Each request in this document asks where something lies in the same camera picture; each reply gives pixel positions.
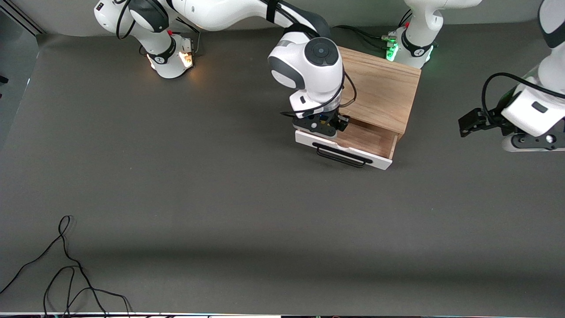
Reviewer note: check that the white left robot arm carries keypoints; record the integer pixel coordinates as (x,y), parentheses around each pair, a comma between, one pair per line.
(536,110)

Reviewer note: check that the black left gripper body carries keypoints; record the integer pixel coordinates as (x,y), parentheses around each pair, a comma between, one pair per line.
(494,118)

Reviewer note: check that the wooden drawer cabinet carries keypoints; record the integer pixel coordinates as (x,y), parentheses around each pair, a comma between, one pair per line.
(384,88)

